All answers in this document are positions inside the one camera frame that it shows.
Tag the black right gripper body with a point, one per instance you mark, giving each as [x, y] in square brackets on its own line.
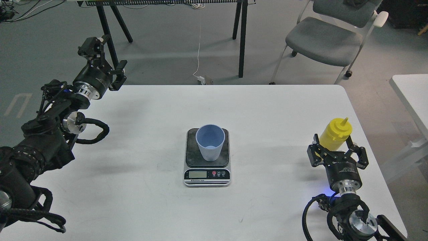
[343, 177]

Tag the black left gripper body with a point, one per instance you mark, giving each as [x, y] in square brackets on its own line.
[93, 80]

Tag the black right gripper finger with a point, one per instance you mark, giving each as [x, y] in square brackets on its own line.
[319, 155]
[362, 162]

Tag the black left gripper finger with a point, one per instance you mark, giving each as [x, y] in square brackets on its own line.
[93, 50]
[120, 77]

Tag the yellow squeeze seasoning bottle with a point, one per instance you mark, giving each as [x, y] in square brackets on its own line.
[335, 134]

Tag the blue ribbed plastic cup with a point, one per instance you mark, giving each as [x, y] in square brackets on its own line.
[210, 140]

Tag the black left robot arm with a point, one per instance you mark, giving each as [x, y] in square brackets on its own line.
[50, 137]

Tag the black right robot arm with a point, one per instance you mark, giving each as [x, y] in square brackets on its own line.
[348, 217]

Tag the digital kitchen scale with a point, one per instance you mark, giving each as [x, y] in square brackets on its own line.
[201, 173]

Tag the black table with trestle legs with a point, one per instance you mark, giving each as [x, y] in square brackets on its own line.
[240, 18]

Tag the white power adapter on floor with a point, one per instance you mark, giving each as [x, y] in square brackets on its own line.
[204, 80]

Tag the grey office chair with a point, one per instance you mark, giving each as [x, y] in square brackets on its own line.
[330, 44]

